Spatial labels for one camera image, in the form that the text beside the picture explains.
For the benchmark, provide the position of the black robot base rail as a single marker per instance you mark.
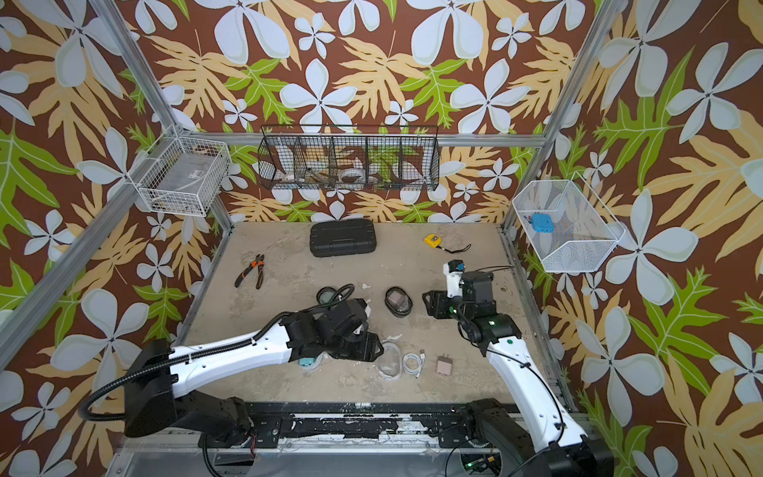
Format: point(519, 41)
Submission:
point(444, 425)

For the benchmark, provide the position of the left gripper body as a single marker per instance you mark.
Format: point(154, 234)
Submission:
point(357, 345)

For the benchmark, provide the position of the black hard case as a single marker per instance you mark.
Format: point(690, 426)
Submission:
point(343, 238)

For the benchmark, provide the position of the pink charger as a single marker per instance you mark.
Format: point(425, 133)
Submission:
point(398, 299)
point(444, 366)

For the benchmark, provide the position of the blue object in basket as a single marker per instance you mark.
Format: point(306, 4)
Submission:
point(542, 223)

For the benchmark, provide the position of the white mesh basket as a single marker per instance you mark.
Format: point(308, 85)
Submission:
point(585, 233)

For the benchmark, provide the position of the orange black pliers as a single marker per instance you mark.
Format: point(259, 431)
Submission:
point(256, 265)

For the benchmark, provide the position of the yellow tape measure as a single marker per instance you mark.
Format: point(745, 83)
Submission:
point(435, 241)

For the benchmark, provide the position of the black wire basket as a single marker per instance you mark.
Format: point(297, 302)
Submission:
point(354, 158)

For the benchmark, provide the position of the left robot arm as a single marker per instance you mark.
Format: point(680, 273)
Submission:
point(162, 388)

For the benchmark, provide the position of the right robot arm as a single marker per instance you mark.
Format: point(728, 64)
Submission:
point(549, 441)

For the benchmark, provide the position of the white wire basket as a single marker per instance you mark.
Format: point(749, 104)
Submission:
point(181, 174)

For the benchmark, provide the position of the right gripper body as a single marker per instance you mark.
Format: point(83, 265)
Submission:
point(460, 311)

